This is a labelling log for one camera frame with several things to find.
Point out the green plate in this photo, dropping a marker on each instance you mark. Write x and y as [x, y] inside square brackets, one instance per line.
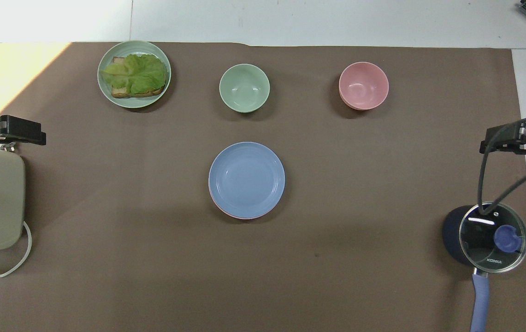
[106, 94]

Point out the pink bowl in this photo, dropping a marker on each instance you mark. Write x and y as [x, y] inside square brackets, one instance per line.
[363, 85]

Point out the glass lid with blue knob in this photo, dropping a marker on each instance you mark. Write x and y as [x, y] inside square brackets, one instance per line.
[477, 240]

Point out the green bowl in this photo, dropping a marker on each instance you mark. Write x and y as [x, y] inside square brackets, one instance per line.
[244, 87]

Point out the green lettuce leaf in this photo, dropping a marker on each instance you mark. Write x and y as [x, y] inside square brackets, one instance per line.
[140, 74]

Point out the blue plate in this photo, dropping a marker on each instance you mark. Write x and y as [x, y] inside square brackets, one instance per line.
[246, 179]

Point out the dark blue saucepan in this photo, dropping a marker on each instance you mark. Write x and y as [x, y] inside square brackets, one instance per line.
[451, 235]

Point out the toast slice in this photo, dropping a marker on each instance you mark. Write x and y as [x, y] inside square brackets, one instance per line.
[122, 93]

